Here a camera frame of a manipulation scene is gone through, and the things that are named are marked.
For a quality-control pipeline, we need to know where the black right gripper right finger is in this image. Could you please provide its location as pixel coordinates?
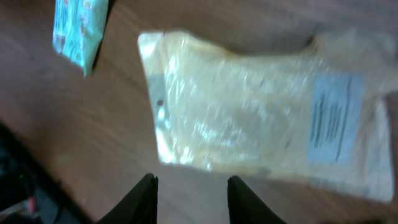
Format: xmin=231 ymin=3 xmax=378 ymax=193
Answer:
xmin=227 ymin=175 xmax=286 ymax=224

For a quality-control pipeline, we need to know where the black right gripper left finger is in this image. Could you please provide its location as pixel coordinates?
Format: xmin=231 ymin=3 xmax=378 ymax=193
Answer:
xmin=96 ymin=173 xmax=159 ymax=224

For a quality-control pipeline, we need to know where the brown Pantree snack pouch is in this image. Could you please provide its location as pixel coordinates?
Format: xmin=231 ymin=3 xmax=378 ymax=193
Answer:
xmin=137 ymin=29 xmax=397 ymax=202

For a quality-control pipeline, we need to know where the green wet wipes pack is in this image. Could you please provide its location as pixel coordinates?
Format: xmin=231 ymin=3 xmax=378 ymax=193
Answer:
xmin=52 ymin=0 xmax=109 ymax=76

